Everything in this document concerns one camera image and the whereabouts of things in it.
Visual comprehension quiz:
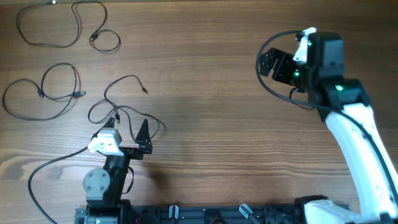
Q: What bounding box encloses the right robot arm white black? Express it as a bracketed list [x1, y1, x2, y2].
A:
[255, 27, 397, 223]

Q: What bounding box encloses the black cable bundle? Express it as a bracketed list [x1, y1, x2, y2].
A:
[87, 74, 167, 142]

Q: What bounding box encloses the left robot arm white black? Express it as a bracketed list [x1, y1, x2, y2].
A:
[74, 118, 153, 224]

